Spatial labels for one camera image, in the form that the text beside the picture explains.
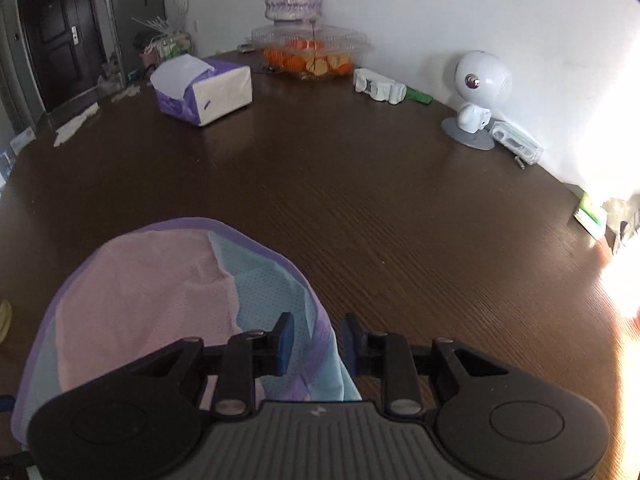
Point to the crumpled white tissue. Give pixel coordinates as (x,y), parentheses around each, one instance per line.
(72,127)
(126,94)

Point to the green white small box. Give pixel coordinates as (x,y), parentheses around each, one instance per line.
(590,215)

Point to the dark brown door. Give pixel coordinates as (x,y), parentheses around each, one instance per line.
(60,35)

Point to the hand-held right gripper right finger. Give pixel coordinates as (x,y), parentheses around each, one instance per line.
(349,345)

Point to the clear plastic fruit container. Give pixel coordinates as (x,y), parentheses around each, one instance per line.
(310,55)

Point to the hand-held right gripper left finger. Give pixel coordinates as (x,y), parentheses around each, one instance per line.
(286,342)

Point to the white plastic clip gadget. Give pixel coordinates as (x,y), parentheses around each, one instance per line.
(377,86)

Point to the yellow object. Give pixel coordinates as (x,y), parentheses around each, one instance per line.
(4,322)

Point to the clear plastic case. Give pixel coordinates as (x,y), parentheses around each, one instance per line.
(517,142)

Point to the purple white tissue pack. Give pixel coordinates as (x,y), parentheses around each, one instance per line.
(222,92)

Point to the pink blue purple garment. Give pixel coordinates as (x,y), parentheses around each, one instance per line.
(150,300)

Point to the white robot-shaped camera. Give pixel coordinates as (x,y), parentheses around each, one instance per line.
(482,80)

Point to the household clutter pile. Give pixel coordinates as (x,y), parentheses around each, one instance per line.
(162,45)

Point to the small green stick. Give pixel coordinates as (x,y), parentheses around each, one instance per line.
(419,96)

